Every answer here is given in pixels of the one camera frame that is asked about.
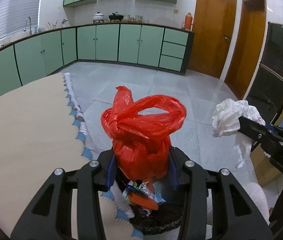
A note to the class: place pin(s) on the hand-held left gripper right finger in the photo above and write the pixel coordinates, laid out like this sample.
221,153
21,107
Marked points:
174,173

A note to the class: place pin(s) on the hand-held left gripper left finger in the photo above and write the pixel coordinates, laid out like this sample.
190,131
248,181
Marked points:
110,173

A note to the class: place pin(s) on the small white green wrapper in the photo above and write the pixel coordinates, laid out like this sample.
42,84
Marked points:
134,187

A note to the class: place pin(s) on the white tissue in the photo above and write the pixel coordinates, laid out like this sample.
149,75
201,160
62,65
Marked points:
226,117

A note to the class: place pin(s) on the red plastic bag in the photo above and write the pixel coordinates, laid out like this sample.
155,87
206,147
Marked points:
141,150

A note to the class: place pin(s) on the orange foam fruit net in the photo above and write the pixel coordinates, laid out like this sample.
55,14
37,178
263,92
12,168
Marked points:
142,200

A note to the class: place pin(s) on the trash bin with black liner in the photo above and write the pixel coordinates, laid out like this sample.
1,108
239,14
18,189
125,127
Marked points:
156,220

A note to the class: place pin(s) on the cardboard box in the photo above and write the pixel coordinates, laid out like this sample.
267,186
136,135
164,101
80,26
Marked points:
264,170

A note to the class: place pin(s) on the white knit garment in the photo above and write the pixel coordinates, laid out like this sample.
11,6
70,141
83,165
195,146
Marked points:
255,200

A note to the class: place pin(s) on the white lace table cover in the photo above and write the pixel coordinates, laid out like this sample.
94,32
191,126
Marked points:
75,100

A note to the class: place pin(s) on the red thermos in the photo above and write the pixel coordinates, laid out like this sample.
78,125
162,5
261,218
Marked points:
188,21

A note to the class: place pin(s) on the green base cabinets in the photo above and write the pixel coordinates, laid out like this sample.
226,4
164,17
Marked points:
106,42

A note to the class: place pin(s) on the black wok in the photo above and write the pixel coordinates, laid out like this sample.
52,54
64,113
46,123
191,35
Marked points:
116,17

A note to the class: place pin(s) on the white cooking pot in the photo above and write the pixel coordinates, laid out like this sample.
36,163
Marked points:
98,17

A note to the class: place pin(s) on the utensil holder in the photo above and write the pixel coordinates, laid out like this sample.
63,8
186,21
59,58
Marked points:
52,25

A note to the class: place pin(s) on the metal faucet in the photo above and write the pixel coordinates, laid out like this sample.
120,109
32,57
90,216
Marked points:
29,23

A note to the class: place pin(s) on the wooden door with dark frame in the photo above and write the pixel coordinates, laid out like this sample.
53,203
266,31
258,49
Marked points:
246,50

